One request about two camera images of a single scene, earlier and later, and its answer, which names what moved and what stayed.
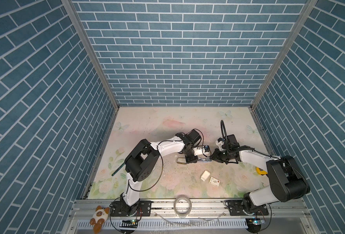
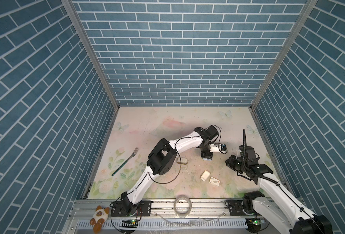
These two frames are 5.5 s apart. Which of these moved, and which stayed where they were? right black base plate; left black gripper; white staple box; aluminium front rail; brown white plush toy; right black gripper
Moved: left black gripper; right black gripper
Stayed: brown white plush toy; white staple box; aluminium front rail; right black base plate
